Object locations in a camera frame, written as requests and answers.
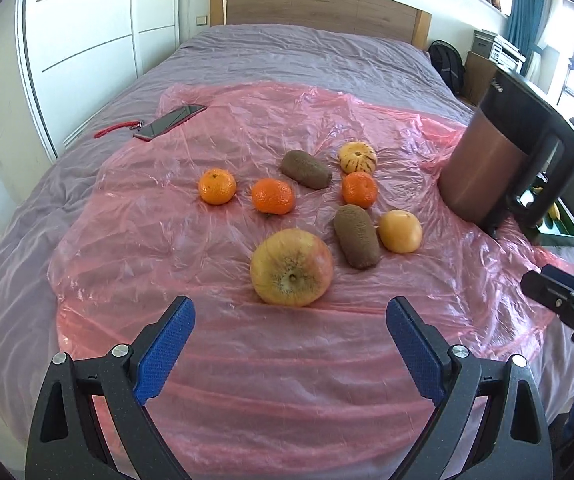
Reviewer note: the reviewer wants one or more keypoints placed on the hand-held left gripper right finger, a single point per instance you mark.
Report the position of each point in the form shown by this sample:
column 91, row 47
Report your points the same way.
column 414, row 350

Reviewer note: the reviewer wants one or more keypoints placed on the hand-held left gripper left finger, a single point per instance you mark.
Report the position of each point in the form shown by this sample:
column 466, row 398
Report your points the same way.
column 167, row 350

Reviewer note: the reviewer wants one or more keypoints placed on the green tray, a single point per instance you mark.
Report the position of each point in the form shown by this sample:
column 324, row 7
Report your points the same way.
column 562, row 238

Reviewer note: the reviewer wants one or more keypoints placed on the pale orange citrus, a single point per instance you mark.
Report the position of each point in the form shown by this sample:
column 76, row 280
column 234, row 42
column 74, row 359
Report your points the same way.
column 400, row 230

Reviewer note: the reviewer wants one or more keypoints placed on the brown kiwi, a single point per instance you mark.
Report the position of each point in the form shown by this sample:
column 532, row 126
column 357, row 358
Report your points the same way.
column 306, row 169
column 357, row 236

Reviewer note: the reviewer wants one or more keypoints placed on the yellow red apple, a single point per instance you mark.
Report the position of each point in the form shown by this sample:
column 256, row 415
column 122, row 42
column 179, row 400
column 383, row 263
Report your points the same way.
column 292, row 267

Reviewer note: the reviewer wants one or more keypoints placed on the orange tangerine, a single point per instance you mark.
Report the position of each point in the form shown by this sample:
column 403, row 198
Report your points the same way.
column 273, row 196
column 360, row 190
column 217, row 186

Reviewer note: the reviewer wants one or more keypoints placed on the yellow banana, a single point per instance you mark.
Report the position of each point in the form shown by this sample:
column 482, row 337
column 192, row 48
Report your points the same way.
column 554, row 212

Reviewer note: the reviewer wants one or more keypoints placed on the pink plastic sheet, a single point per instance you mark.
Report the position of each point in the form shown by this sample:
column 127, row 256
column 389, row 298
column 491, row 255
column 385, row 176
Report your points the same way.
column 217, row 270

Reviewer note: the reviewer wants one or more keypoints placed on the metal and black kettle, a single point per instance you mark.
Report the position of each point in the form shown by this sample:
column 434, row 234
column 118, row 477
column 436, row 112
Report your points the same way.
column 487, row 160

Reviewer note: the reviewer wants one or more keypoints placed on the striped yellow melon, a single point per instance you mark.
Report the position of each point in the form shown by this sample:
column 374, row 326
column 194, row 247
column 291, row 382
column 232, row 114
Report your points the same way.
column 358, row 156

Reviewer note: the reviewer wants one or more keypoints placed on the wooden dresser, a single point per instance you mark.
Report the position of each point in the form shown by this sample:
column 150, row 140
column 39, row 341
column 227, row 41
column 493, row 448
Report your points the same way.
column 477, row 80

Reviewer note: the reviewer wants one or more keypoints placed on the red smartphone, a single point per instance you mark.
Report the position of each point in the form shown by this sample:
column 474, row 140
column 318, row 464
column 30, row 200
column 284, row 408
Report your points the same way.
column 169, row 122

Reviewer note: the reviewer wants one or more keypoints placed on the white printer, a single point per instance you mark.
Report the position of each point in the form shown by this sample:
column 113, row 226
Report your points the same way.
column 499, row 50

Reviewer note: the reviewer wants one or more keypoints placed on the black backpack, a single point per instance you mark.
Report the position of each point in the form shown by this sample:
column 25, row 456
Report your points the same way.
column 447, row 65

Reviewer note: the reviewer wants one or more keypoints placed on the teal curtain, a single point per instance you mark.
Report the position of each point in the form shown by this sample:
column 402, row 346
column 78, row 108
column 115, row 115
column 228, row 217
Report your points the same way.
column 524, row 15

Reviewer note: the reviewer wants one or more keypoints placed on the bed with grey bedspread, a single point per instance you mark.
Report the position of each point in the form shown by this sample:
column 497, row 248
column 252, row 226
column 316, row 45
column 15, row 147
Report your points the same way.
column 292, row 55

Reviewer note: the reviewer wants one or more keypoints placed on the white wardrobe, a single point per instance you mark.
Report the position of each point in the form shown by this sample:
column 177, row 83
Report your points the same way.
column 92, row 35

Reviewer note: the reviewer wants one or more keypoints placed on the wooden headboard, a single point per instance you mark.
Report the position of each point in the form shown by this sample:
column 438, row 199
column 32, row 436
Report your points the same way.
column 317, row 5

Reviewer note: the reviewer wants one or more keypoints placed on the wall socket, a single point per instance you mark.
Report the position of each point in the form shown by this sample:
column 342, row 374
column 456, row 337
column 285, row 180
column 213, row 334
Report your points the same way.
column 201, row 20

